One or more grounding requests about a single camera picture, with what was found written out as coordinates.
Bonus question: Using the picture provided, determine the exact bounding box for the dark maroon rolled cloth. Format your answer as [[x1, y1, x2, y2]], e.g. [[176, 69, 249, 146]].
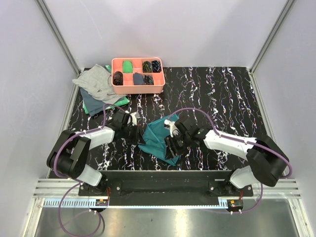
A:
[[113, 71, 123, 86]]

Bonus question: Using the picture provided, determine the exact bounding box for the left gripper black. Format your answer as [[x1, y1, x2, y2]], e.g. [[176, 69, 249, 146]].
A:
[[121, 123, 146, 145]]

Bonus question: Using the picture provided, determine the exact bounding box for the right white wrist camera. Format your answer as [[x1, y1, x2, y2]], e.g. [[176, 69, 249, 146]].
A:
[[164, 119, 180, 137]]

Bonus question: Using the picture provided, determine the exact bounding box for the pink divided organizer tray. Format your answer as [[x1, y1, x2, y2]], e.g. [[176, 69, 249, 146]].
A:
[[111, 57, 165, 94]]

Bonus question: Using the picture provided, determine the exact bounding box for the yellow dark patterned roll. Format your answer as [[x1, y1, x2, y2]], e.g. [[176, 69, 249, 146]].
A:
[[142, 61, 152, 73]]

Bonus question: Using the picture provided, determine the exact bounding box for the blue dark patterned roll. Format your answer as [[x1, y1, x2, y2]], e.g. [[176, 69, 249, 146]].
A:
[[151, 60, 161, 73]]

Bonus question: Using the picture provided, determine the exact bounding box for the grey cloth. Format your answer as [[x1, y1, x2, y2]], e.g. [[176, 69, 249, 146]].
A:
[[72, 64, 126, 104]]

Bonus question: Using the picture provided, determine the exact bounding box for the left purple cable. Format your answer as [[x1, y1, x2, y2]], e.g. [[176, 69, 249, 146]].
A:
[[53, 103, 126, 235]]

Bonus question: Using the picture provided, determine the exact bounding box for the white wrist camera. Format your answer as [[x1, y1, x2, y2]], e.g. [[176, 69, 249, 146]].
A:
[[164, 119, 180, 137], [128, 112, 140, 125]]

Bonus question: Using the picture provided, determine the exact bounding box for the dark patterned rolled cloth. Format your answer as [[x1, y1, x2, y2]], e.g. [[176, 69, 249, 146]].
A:
[[143, 75, 154, 85]]

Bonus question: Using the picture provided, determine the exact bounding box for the mint green cloth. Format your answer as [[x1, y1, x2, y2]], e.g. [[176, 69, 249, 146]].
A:
[[105, 68, 129, 106]]

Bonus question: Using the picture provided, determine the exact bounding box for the green rolled cloth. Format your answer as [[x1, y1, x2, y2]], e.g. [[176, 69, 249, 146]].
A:
[[122, 60, 133, 73]]

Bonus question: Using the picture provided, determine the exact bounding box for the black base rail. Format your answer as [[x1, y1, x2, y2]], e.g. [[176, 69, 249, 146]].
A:
[[79, 170, 253, 208]]

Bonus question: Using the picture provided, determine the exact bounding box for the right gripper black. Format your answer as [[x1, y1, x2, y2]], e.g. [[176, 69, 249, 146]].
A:
[[164, 132, 192, 160]]

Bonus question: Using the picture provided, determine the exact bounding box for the dark blue cloth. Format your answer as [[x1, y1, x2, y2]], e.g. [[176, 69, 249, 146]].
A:
[[79, 88, 105, 116]]

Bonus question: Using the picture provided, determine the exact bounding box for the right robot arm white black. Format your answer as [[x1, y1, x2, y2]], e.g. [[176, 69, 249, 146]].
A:
[[164, 118, 289, 196]]

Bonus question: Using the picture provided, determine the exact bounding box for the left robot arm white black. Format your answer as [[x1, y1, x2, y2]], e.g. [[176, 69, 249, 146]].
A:
[[46, 110, 144, 196]]

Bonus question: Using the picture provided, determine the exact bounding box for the teal cloth napkin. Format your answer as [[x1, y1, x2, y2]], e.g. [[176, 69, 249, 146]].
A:
[[138, 116, 180, 166]]

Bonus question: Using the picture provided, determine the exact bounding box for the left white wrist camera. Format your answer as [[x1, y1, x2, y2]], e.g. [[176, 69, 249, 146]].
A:
[[128, 112, 140, 125]]

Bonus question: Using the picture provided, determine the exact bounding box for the slate blue rolled cloth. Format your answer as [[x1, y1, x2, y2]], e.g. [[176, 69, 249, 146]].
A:
[[133, 73, 144, 85]]

